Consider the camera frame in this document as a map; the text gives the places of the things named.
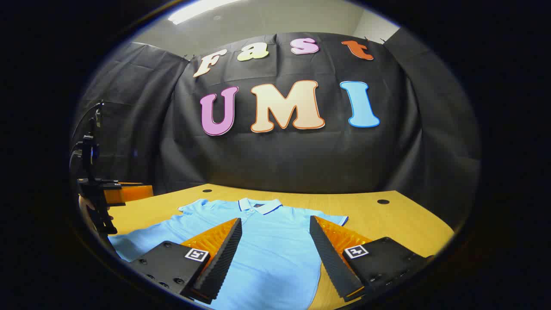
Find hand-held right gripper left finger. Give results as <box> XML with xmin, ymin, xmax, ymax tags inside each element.
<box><xmin>129</xmin><ymin>217</ymin><xmax>243</xmax><ymax>305</ymax></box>

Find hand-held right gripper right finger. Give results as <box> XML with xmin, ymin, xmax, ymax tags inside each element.
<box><xmin>309</xmin><ymin>215</ymin><xmax>435</xmax><ymax>302</ymax></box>

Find light blue T-shirt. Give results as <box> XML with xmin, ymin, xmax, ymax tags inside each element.
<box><xmin>108</xmin><ymin>198</ymin><xmax>349</xmax><ymax>310</ymax></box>

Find black backdrop cloth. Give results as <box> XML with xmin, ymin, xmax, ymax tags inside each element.
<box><xmin>71</xmin><ymin>31</ymin><xmax>480</xmax><ymax>229</ymax></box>

